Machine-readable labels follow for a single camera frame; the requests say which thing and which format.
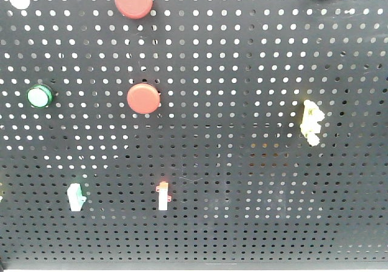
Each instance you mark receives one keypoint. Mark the white yellow toggle switch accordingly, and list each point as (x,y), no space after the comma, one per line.
(310,127)

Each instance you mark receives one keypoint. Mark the green push button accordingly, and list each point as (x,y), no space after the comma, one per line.
(40,95)

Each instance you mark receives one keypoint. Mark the white green toggle switch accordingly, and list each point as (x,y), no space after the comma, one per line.
(75,197)

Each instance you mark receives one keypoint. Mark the black perforated pegboard panel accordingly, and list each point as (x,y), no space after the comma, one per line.
(248,191)

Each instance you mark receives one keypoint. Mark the white red toggle switch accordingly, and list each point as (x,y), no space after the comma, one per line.
(163,195)

